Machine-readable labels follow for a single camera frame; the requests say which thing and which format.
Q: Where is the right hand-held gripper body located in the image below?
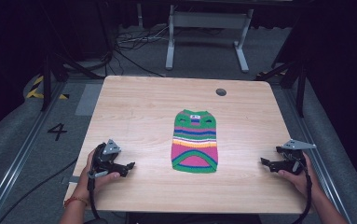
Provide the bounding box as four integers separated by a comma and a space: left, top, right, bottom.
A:
275, 139, 318, 175

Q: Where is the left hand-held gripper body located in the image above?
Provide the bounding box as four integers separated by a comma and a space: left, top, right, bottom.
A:
90, 138, 130, 178

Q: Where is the person's left hand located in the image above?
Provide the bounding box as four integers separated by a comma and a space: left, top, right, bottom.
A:
73, 148, 121, 201

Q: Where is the person's right hand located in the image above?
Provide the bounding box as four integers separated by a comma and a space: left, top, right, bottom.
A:
277, 151, 321, 200

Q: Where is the striped knitted pet sweater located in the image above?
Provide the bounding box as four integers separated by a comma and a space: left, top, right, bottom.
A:
171, 108, 220, 175

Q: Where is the black metal stand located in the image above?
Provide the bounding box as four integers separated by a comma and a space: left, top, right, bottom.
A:
40, 0, 106, 113
254, 58, 309, 119

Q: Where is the aluminium floor rail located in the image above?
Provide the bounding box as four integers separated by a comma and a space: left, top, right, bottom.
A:
281, 87, 353, 224
0, 79, 67, 224

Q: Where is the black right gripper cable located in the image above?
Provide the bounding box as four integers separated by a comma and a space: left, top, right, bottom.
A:
290, 169, 313, 224

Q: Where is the red bracelet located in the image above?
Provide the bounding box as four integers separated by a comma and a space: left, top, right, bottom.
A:
62, 196, 89, 208

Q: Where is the black floor cable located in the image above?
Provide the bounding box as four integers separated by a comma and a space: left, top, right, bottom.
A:
0, 157, 79, 224

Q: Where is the bundle of floor cables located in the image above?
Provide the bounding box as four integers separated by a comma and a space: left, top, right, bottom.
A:
113, 23, 172, 78

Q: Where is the white metal table frame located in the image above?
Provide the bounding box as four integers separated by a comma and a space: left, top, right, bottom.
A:
164, 4, 255, 75

